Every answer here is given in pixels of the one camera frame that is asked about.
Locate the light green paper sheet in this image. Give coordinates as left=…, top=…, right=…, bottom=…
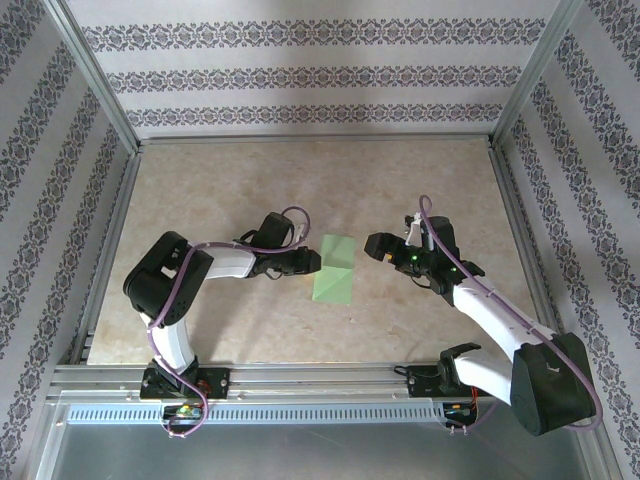
left=310, top=233, right=358, bottom=306

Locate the grey metal floor panel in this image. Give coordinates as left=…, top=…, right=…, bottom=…
left=29, top=399, right=624, bottom=480

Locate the white right camera mount bracket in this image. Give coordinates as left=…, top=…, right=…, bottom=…
left=403, top=212, right=427, bottom=247

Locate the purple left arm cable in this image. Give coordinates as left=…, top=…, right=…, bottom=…
left=146, top=205, right=313, bottom=440

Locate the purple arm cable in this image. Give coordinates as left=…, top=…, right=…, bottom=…
left=146, top=205, right=313, bottom=440
left=417, top=193, right=605, bottom=435

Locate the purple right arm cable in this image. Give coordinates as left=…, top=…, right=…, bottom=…
left=417, top=193, right=605, bottom=435

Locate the aluminium right side rail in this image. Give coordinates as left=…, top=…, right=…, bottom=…
left=487, top=139, right=570, bottom=362

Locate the long aluminium frame rail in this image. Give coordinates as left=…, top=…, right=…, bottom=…
left=49, top=363, right=594, bottom=401

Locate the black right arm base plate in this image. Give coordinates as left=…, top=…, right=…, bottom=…
left=405, top=364, right=497, bottom=399

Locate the aluminium rail under wallpaper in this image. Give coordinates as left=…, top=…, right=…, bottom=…
left=138, top=132, right=496, bottom=147

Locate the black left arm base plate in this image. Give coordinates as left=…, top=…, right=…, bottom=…
left=140, top=367, right=231, bottom=401

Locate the slotted grey cable duct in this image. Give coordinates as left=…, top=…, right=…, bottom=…
left=66, top=403, right=447, bottom=426

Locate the aluminium left side rail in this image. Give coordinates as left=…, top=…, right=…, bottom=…
left=67, top=147, right=146, bottom=366

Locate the aluminium right frame post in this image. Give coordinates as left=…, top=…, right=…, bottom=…
left=491, top=0, right=585, bottom=149

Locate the aluminium frame post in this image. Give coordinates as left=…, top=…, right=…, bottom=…
left=491, top=0, right=585, bottom=149
left=42, top=0, right=142, bottom=157

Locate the aluminium left frame post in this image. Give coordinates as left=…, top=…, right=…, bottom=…
left=42, top=0, right=142, bottom=157

